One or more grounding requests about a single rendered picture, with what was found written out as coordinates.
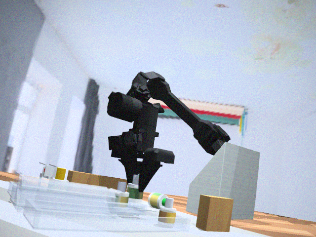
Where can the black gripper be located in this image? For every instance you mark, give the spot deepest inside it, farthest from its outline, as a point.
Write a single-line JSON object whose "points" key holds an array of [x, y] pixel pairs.
{"points": [[151, 157]]}

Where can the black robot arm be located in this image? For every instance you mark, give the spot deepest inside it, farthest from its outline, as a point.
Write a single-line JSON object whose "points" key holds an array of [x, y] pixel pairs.
{"points": [[134, 107]]}

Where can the white jar with green label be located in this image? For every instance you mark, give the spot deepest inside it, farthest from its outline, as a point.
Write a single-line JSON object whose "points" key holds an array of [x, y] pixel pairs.
{"points": [[125, 195], [132, 189]]}

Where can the olive green jar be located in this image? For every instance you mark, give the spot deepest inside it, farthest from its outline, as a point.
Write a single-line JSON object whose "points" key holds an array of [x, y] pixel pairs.
{"points": [[156, 200]]}

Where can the white jar with gold label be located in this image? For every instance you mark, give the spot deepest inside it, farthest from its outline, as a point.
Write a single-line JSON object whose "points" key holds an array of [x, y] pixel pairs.
{"points": [[168, 210]]}

